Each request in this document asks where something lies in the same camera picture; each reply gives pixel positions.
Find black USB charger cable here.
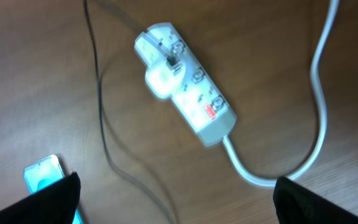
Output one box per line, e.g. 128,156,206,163
82,0,180,224

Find white power strip cord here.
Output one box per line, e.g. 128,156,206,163
221,0,341,189

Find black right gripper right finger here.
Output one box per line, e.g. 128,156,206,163
273,177,358,224

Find white USB charger plug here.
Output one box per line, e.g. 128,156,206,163
145,58,186,100

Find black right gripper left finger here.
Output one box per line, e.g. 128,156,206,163
0,172,81,224

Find white power strip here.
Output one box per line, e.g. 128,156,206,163
134,22,236,147

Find blue screen Galaxy smartphone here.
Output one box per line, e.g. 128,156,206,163
23,154,85,224

